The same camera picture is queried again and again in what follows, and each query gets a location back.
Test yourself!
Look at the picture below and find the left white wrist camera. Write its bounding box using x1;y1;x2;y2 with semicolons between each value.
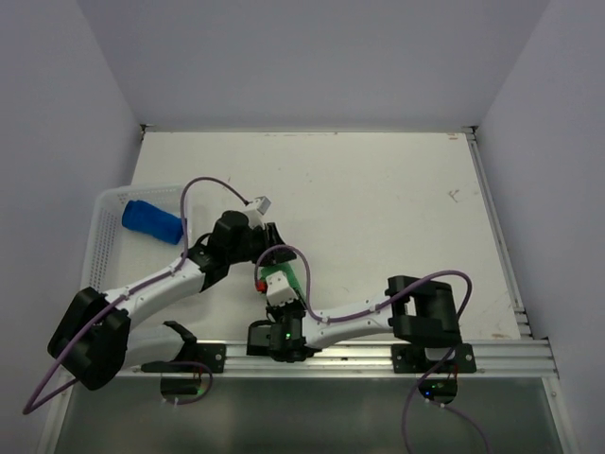
244;196;271;224

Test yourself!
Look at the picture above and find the blue towel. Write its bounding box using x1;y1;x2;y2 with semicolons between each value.
121;201;183;245

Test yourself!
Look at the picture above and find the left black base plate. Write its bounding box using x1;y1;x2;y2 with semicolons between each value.
192;342;227;374

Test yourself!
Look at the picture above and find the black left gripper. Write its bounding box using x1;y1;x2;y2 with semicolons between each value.
227;221;296;267

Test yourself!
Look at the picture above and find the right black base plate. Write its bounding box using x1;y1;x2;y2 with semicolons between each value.
390;343;477;374

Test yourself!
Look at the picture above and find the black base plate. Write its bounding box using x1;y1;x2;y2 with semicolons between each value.
192;342;227;374
390;343;477;374

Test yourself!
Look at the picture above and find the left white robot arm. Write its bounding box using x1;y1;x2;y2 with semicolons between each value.
47;211;296;391

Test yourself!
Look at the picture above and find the white perforated plastic basket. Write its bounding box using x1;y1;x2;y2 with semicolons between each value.
79;184;183;291

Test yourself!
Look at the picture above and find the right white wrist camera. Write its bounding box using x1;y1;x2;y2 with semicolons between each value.
255;271;299;307

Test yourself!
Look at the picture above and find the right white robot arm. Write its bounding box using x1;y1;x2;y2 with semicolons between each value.
246;271;461;372

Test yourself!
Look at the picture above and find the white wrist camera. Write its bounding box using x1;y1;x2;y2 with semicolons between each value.
255;271;299;307
244;196;271;224

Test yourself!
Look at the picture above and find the green towel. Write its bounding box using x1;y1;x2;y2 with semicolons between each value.
262;262;303;290

